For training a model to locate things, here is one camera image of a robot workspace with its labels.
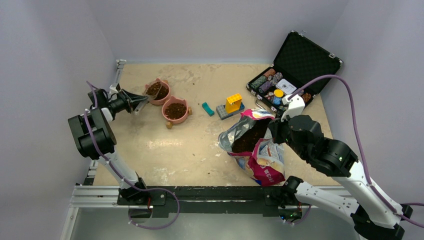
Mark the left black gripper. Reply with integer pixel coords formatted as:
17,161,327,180
106,89,148,114

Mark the colourful pet food bag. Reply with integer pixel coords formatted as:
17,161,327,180
218,108,286,187

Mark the clear plastic scoop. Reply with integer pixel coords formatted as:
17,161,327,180
133,81,162,115

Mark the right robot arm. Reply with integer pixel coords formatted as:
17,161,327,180
268,115,413,240

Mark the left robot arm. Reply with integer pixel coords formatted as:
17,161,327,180
68,88,151,205

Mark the far pink pet bowl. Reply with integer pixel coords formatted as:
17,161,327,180
143,78,171,106

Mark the pink pet bowl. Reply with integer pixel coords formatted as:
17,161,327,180
143,78,171,106
161,95,193,130

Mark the near pink pet bowl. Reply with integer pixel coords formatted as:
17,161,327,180
161,95,193,130

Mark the yellow toy brick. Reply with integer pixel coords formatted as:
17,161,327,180
225,93,243,114

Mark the grey blue toy brick base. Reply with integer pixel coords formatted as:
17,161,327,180
215,103,245,120

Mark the teal toy brick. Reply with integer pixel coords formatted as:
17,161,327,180
201,102,215,117

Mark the black poker chip case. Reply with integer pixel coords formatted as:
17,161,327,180
246,30,344,112

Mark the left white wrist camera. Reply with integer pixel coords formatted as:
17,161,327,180
109,83,121,95

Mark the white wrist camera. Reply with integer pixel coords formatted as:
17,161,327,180
109,83,121,95
281,94,305,122

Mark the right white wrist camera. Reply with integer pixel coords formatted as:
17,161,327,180
281,94,305,122

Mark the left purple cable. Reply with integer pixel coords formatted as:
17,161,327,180
82,80,181,206

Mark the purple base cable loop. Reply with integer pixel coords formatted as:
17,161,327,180
128,188,181,231

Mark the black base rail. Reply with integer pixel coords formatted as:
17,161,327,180
82,175,309,220

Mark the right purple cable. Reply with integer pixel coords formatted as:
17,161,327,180
287,74,424,220

